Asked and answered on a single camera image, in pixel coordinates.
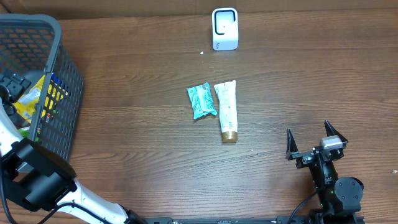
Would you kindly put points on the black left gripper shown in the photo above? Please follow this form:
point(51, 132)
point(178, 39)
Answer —
point(15, 86)

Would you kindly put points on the yellow snack packet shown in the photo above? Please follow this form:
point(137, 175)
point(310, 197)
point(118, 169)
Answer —
point(25, 106)

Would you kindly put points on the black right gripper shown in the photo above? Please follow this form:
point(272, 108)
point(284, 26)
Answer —
point(305, 157)

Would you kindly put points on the white barcode scanner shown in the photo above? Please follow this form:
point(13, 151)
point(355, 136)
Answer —
point(225, 29)

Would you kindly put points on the teal tissue packet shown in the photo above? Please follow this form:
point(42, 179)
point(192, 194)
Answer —
point(201, 100)

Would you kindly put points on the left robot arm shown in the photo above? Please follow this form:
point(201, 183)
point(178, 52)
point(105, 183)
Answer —
point(36, 178)

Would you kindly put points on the green snack packet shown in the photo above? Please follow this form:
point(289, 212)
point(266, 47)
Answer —
point(25, 132)

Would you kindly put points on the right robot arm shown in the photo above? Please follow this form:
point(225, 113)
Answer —
point(339, 196)

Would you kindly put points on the white tube gold cap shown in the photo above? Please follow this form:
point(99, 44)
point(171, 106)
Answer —
point(226, 93)

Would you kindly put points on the grey plastic mesh basket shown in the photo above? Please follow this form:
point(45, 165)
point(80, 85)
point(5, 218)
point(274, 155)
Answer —
point(32, 49)

